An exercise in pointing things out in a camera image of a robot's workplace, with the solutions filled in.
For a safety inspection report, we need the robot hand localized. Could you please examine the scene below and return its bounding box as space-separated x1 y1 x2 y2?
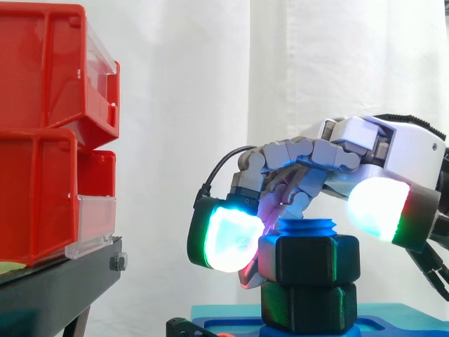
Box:
187 114 448 291

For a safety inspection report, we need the large black nut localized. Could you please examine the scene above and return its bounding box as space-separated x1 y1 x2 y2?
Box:
260 280 358 333
257 234 361 284

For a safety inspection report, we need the turquoise plate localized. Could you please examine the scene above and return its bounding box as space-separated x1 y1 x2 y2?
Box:
191 302 449 322

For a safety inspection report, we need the blue plate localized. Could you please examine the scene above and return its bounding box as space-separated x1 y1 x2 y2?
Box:
192 314 449 337

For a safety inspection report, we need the black-and-orange clip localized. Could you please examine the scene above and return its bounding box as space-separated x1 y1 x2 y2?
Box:
166 317 227 337

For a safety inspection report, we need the red bin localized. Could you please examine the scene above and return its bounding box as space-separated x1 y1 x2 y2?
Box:
0 3 121 149
0 128 118 267

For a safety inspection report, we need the black stand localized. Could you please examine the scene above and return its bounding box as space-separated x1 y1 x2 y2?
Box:
0 234 129 337

